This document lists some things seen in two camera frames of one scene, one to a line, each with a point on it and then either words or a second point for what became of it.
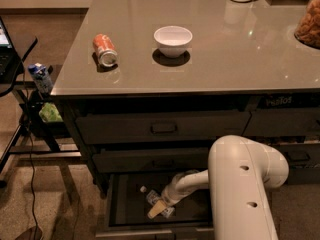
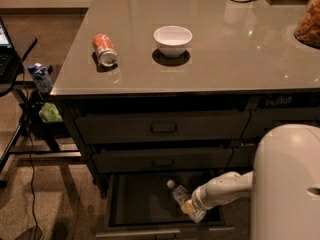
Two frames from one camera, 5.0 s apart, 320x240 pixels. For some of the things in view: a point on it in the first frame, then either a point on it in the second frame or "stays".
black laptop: [9, 58] stays
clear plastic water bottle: [153, 197] -> [181, 195]
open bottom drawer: [127, 209] stays
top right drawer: [283, 122] stays
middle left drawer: [149, 160] stays
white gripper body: [171, 195] -> [200, 197]
